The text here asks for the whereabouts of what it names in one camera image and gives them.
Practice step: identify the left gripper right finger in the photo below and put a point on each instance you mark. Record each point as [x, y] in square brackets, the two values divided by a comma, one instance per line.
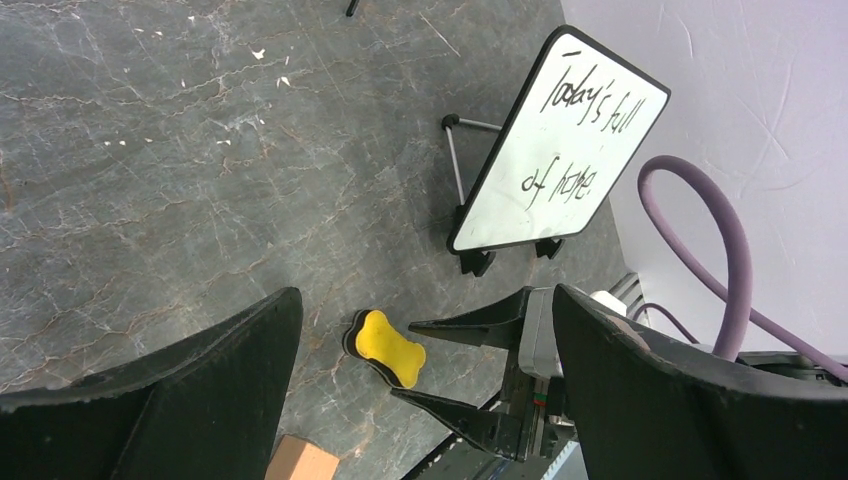
[647, 406]

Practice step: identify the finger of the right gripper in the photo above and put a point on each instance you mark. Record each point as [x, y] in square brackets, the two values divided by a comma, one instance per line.
[496, 433]
[498, 325]

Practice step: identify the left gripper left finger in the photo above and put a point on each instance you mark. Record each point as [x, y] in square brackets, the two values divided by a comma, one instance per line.
[205, 407]

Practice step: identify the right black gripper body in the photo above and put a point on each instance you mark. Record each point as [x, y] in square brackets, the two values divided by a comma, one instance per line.
[533, 385]

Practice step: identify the yellow bone-shaped eraser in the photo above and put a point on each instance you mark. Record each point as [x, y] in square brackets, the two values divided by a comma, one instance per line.
[372, 339]

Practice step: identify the white whiteboard black frame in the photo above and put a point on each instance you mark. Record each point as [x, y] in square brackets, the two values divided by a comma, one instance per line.
[580, 116]

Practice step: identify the right wooden cube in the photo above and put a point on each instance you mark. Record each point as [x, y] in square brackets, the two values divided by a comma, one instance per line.
[299, 459]

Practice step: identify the black microphone tripod stand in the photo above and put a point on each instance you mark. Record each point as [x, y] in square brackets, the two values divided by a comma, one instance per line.
[351, 8]

